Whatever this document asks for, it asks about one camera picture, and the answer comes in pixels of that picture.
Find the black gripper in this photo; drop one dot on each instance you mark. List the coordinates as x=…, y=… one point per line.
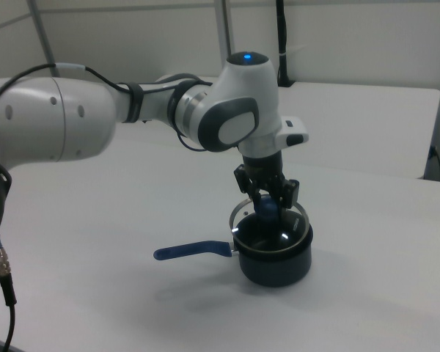
x=263, y=165

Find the glass lid with blue knob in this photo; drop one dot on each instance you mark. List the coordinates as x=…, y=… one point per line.
x=267, y=213

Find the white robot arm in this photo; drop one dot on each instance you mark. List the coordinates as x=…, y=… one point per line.
x=77, y=117

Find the black camera stand pole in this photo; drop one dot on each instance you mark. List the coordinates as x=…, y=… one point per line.
x=282, y=44

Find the grey metal partition post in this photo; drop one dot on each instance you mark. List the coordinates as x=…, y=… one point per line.
x=223, y=29

